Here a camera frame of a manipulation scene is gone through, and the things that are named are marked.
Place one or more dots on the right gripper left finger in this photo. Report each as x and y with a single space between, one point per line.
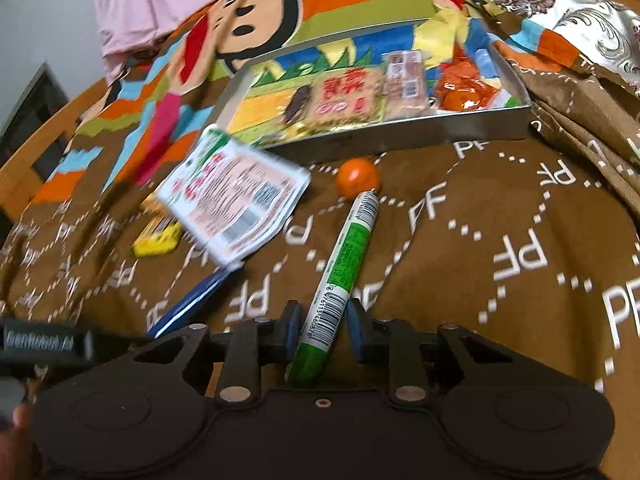
248 348

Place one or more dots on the orange snack bag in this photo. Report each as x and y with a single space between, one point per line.
460 87

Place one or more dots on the small orange fruit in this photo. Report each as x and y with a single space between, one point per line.
355 176

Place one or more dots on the beige cracker packet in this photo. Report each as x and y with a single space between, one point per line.
346 96

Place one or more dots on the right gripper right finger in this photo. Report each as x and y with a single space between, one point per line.
392 347

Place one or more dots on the yellow candy wrapper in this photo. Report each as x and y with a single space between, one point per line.
162 233

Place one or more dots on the blue white snack packet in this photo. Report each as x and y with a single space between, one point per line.
181 313

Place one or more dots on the metal snack tray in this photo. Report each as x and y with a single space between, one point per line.
266 101

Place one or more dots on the person's hand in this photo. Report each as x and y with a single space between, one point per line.
19 456

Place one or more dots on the white green snack packet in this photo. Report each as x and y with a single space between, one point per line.
232 198

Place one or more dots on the clear biscuit packet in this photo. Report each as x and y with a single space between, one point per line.
404 87

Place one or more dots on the green sausage stick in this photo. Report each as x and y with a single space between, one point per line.
335 288

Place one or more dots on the colourful monkey blanket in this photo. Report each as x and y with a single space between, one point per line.
532 242

